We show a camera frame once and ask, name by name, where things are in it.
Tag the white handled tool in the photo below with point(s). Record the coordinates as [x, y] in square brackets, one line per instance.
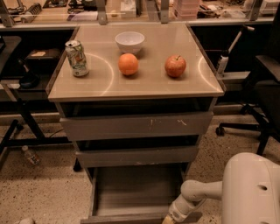
[224, 57]

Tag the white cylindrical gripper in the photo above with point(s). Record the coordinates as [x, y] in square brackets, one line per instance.
[175, 211]

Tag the green white soda can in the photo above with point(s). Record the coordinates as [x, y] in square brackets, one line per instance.
[76, 58]

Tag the grey drawer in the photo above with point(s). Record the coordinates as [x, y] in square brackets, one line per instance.
[85, 128]
[133, 194]
[138, 151]

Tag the white bowl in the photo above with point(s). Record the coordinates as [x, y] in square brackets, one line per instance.
[130, 41]

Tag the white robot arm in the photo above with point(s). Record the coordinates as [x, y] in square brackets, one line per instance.
[249, 193]

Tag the red apple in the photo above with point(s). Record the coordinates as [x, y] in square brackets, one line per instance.
[175, 65]

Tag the plastic bottle on floor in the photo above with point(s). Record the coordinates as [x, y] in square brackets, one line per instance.
[31, 155]

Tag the grey bottom drawer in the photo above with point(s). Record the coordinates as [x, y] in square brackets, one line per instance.
[133, 194]

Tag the orange fruit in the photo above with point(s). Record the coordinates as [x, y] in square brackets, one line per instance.
[128, 64]

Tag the grey drawer cabinet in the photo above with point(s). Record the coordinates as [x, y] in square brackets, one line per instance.
[105, 91]

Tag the grey top drawer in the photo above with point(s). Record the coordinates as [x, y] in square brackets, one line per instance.
[85, 128]

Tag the black box on shelf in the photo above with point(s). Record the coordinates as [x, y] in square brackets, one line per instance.
[43, 61]

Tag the black office chair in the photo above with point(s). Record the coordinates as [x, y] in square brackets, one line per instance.
[261, 92]

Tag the grey middle drawer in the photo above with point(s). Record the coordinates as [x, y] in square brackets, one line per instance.
[138, 151]

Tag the black round object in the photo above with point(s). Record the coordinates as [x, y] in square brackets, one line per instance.
[29, 79]

